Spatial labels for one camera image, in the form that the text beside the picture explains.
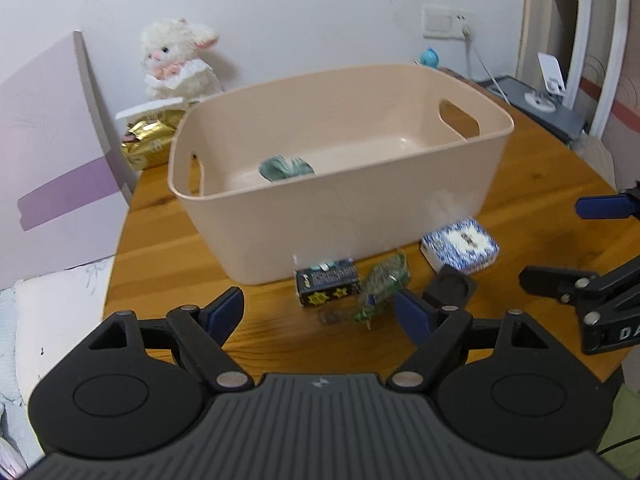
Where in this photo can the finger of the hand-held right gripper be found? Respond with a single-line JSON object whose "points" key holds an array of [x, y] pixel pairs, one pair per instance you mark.
{"points": [[555, 282], [602, 206]]}

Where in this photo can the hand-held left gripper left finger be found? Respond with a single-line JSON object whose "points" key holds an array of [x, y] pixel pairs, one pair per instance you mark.
{"points": [[226, 310]]}

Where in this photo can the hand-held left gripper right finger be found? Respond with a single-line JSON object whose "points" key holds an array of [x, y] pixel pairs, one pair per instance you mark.
{"points": [[412, 317]]}

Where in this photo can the clear green candy packet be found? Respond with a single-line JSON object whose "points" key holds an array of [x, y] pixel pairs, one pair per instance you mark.
{"points": [[382, 280]]}

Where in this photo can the small black starred box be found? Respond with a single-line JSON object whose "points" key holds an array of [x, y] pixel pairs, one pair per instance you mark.
{"points": [[327, 285]]}

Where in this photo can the beige plastic basket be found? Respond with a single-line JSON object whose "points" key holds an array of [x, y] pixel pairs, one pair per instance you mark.
{"points": [[325, 220]]}

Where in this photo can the black round-recess lid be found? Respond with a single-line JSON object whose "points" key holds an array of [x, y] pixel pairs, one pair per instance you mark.
{"points": [[452, 287]]}

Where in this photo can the blue white patterned box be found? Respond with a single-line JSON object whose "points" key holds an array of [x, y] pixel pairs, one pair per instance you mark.
{"points": [[460, 245]]}

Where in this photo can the green cloth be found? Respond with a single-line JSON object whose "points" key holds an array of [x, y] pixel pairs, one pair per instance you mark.
{"points": [[622, 425]]}

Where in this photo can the grey flat box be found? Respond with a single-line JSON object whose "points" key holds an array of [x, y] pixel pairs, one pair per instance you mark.
{"points": [[550, 120]]}

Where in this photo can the white phone stand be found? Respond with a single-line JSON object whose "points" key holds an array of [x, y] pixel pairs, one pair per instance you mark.
{"points": [[550, 72]]}

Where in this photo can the teal crumpled packet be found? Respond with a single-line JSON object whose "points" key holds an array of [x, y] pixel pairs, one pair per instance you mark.
{"points": [[285, 167]]}

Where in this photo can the gold gift bag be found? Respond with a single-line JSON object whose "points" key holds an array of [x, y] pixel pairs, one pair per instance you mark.
{"points": [[147, 142]]}

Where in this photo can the small blue globe toy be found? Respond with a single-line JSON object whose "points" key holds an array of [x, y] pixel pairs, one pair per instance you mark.
{"points": [[428, 56]]}

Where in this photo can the pink purple board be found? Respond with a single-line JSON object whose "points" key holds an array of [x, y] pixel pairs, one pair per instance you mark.
{"points": [[55, 150]]}

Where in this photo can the white plush bunny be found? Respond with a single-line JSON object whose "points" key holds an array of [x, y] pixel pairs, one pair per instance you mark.
{"points": [[177, 67]]}

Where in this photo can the white curved frame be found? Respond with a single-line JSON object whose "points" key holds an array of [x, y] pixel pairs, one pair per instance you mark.
{"points": [[612, 60]]}

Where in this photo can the white wall socket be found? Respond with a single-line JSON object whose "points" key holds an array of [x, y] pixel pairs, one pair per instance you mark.
{"points": [[445, 21]]}

